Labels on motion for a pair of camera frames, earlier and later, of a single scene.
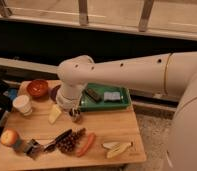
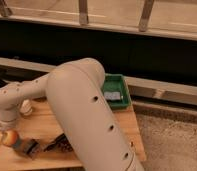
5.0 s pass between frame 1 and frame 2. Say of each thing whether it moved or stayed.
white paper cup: stayed
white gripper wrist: moved
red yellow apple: stayed
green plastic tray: stayed
